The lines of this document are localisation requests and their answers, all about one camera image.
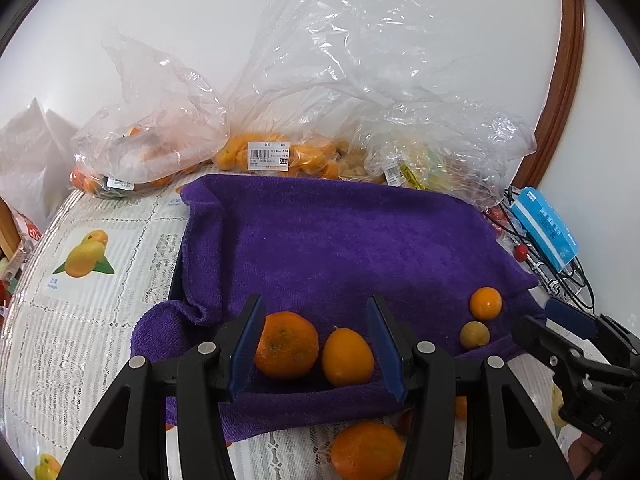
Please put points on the bagged tangerines pile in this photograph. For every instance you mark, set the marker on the bagged tangerines pile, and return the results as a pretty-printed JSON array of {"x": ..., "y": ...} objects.
[{"x": 85, "y": 182}]

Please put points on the bagged red fruits pile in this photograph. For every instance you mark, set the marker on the bagged red fruits pile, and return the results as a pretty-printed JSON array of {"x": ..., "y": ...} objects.
[{"x": 496, "y": 216}]

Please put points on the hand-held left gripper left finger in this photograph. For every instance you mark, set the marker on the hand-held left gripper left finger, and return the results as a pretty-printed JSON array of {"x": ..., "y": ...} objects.
[{"x": 247, "y": 347}]

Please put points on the blue tissue box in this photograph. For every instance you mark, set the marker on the blue tissue box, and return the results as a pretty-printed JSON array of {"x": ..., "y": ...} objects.
[{"x": 545, "y": 230}]

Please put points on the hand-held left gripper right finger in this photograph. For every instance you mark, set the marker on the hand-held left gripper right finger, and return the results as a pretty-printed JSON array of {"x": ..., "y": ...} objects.
[{"x": 385, "y": 352}]

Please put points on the bagged kumquats pile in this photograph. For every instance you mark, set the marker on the bagged kumquats pile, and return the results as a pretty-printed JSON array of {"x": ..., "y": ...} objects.
[{"x": 305, "y": 155}]

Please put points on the large orange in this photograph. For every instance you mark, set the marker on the large orange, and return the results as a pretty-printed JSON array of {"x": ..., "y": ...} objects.
[{"x": 286, "y": 345}]

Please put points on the white plastic bag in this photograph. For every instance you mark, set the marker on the white plastic bag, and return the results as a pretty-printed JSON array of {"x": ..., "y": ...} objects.
[{"x": 25, "y": 160}]

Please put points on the purple towel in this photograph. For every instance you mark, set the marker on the purple towel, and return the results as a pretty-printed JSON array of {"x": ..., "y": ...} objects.
[{"x": 340, "y": 250}]

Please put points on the person's right hand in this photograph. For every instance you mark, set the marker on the person's right hand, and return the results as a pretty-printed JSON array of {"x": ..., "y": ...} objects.
[{"x": 584, "y": 455}]

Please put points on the bagged longans pile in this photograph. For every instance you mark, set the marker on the bagged longans pile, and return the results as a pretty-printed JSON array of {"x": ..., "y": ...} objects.
[{"x": 355, "y": 166}]

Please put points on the round tan longan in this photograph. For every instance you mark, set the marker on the round tan longan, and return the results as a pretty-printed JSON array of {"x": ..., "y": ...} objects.
[{"x": 474, "y": 335}]

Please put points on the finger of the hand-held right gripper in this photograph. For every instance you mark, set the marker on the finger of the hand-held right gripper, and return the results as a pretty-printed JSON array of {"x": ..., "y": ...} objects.
[
  {"x": 570, "y": 319},
  {"x": 542, "y": 340}
]

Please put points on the brown wooden door frame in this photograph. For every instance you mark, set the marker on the brown wooden door frame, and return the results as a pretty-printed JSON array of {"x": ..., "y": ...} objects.
[{"x": 562, "y": 85}]

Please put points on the fruit print tablecloth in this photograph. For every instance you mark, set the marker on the fruit print tablecloth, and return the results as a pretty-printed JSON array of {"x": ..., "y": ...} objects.
[{"x": 100, "y": 335}]

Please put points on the clear plastic bag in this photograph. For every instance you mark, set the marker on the clear plastic bag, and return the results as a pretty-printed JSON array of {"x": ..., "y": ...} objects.
[
  {"x": 325, "y": 60},
  {"x": 150, "y": 110},
  {"x": 450, "y": 140}
]

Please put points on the red and white packet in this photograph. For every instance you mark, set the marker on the red and white packet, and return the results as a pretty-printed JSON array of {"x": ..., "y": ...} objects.
[{"x": 31, "y": 234}]

